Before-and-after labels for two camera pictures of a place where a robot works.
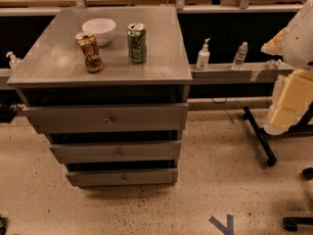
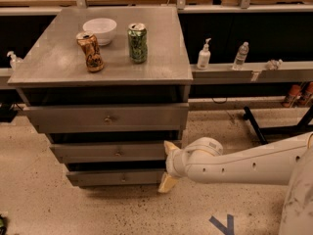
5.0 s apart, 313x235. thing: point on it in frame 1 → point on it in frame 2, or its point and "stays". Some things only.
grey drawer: [116, 152] stays
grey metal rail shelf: [250, 72] stays
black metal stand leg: [300, 130] stays
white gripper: [299, 42] → [173, 164]
